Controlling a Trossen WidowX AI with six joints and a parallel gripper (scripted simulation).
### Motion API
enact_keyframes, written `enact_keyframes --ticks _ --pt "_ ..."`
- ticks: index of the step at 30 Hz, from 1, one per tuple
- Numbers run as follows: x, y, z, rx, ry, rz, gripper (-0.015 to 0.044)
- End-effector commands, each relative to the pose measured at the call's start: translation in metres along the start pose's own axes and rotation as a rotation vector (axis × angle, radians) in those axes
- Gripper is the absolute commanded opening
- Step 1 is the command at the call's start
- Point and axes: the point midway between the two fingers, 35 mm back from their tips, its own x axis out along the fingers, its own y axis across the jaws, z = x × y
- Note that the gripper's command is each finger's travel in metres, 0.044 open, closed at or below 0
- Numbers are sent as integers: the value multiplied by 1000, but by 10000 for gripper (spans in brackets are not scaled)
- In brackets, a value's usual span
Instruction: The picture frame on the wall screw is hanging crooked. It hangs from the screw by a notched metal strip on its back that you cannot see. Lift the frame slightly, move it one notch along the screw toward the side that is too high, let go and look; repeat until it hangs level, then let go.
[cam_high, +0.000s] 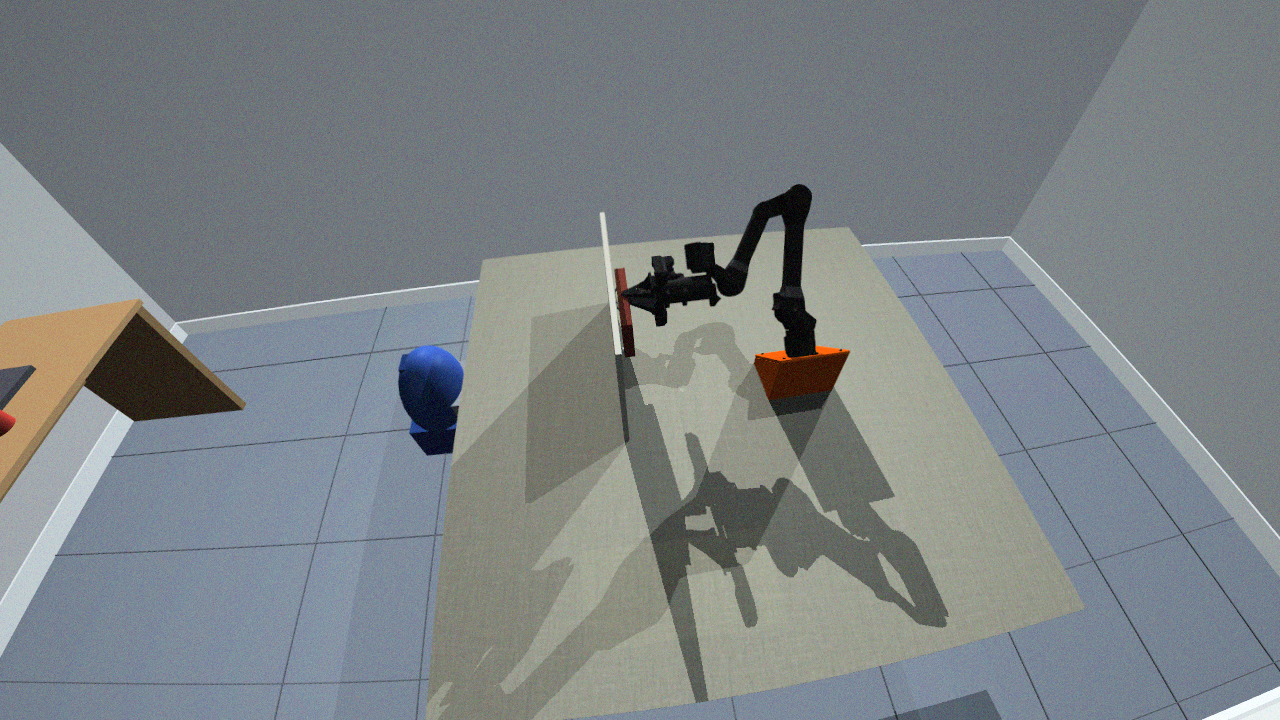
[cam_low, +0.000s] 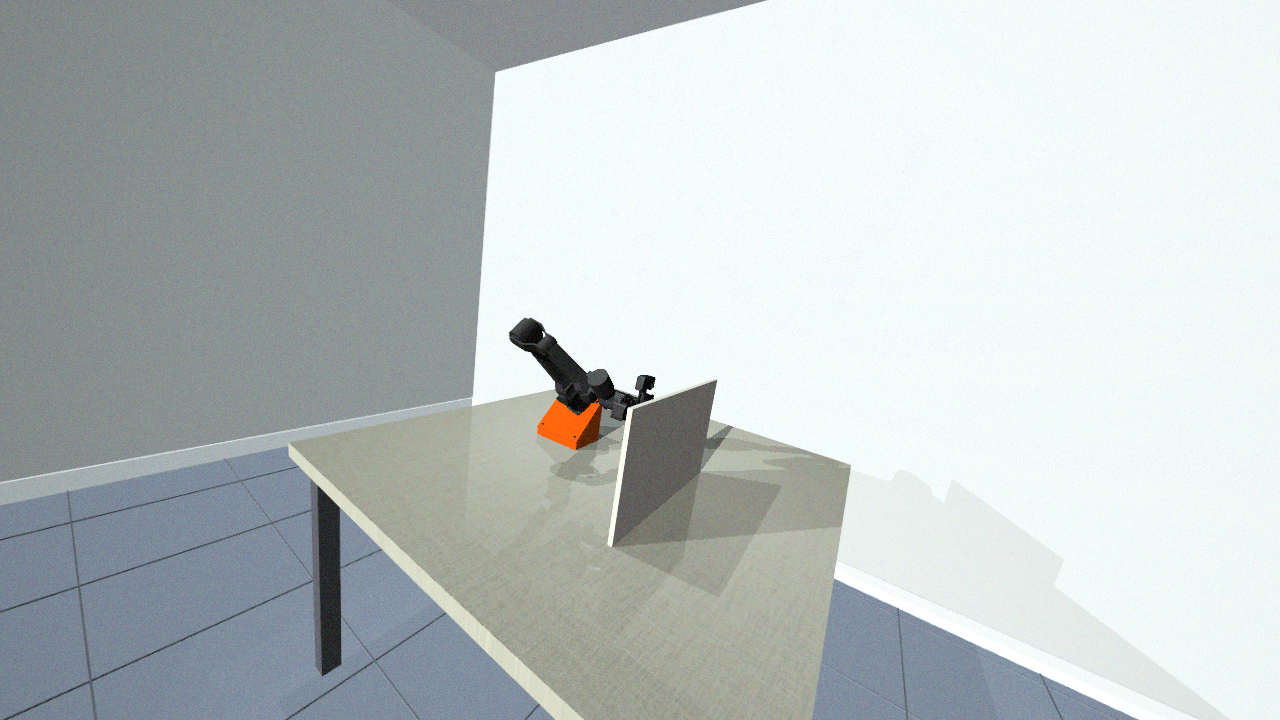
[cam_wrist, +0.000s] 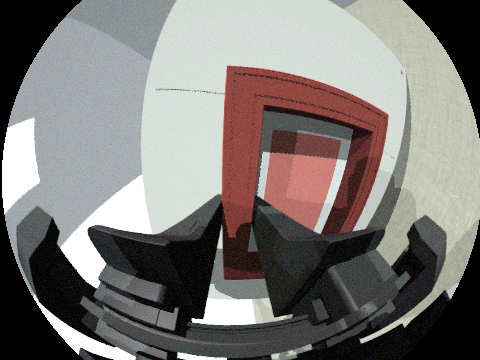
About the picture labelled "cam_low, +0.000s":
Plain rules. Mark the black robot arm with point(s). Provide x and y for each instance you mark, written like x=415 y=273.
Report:
x=576 y=389

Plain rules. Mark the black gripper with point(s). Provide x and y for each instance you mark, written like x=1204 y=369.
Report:
x=643 y=383

